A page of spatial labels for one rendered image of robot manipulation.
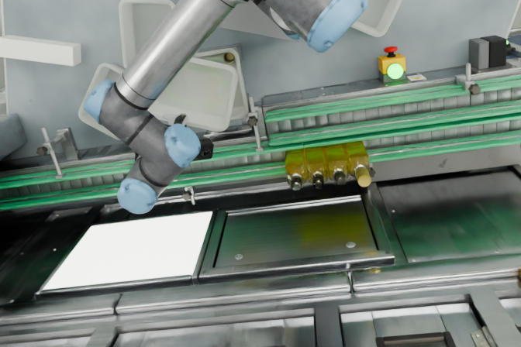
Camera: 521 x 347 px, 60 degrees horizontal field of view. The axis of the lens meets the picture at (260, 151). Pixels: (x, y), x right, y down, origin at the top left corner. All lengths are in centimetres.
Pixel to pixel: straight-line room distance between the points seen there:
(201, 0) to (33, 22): 100
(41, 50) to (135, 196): 83
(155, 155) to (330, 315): 49
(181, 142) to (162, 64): 15
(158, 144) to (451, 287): 68
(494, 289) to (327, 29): 65
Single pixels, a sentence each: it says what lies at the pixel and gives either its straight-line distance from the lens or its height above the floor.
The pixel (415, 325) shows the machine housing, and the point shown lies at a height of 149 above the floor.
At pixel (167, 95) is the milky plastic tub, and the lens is 124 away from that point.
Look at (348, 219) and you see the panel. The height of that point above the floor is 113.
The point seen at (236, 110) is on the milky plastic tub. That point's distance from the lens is 149.
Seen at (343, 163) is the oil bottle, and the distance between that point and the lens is 124.
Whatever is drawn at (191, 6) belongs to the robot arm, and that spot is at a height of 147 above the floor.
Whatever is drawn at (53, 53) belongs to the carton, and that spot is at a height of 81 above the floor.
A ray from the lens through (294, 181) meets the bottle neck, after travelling 119.
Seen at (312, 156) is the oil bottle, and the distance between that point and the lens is 130.
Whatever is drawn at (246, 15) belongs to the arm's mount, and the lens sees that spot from 137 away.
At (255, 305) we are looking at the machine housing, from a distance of 107.
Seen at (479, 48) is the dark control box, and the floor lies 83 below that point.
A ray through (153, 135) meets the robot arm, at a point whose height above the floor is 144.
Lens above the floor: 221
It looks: 68 degrees down
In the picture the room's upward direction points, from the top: 171 degrees counter-clockwise
